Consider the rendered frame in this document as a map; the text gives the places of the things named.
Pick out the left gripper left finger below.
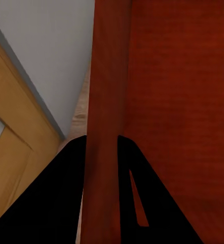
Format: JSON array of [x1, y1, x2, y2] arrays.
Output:
[[0, 135, 87, 244]]

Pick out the storage box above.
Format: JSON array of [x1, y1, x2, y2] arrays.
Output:
[[80, 0, 224, 244]]

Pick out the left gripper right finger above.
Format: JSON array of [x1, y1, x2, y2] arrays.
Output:
[[118, 135, 204, 244]]

